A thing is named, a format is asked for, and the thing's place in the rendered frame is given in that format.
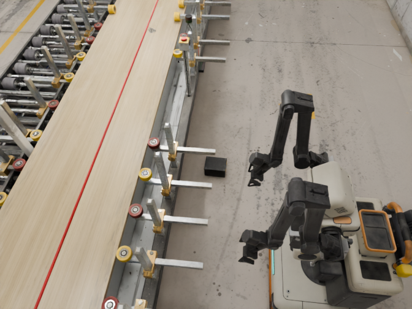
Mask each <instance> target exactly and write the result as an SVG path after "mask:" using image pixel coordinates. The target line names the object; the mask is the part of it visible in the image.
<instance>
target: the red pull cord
mask: <svg viewBox="0 0 412 309"><path fill-rule="evenodd" d="M158 1H159V0H157V1H156V4H155V6H154V9H153V11H152V14H151V17H150V19H149V21H148V24H147V27H146V29H145V32H144V34H143V36H142V39H141V41H140V44H139V47H138V49H137V51H136V54H135V57H134V59H133V61H132V64H131V66H130V69H129V72H128V74H127V76H126V79H125V81H124V84H123V87H122V89H121V91H120V94H119V96H118V99H117V101H116V104H115V106H114V109H113V112H112V114H111V116H110V119H109V122H108V124H107V127H106V129H105V131H104V134H103V136H102V139H101V142H100V144H99V146H98V149H97V152H96V154H95V156H94V159H93V161H92V164H91V167H90V169H89V171H88V174H87V176H86V179H85V182H84V184H83V186H82V189H81V191H80V194H79V196H78V199H77V201H76V204H75V207H74V209H73V211H72V214H71V217H70V219H69V222H68V224H67V226H66V229H65V231H64V234H63V237H62V239H61V241H60V244H59V247H58V249H57V251H56V254H55V257H54V259H53V262H52V264H51V266H50V269H49V271H48V274H47V277H46V279H45V281H44V284H43V286H42V289H41V291H40V294H39V296H38V299H37V302H36V304H35V306H34V309H37V307H38V306H39V303H40V300H41V298H42V295H43V293H44V290H45V287H46V285H47V283H48V280H49V277H50V275H51V272H52V270H53V267H54V265H55V262H56V259H57V257H58V255H59V252H60V249H61V247H62V245H63V242H64V239H65V237H66V234H67V232H68V229H69V226H70V225H71V222H72V219H73V217H74V214H75V211H76V209H77V206H78V203H79V202H80V198H81V196H82V194H83V191H84V189H85V186H86V183H87V181H88V178H89V176H90V173H91V171H92V168H93V166H94V163H95V160H96V158H97V155H98V153H99V150H100V148H101V145H102V143H103V140H104V137H105V135H106V133H107V130H108V128H109V125H110V122H111V120H112V117H113V114H114V113H115V110H116V107H117V105H118V102H119V100H120V97H121V94H122V92H123V90H124V87H125V84H126V82H127V79H128V77H129V74H130V72H131V69H132V67H133V64H134V61H135V59H136V56H137V54H138V52H139V49H140V46H141V44H142V41H143V38H144V36H145V33H146V31H147V29H148V25H149V24H150V21H151V18H152V16H153V13H154V11H155V8H156V5H157V3H158Z"/></svg>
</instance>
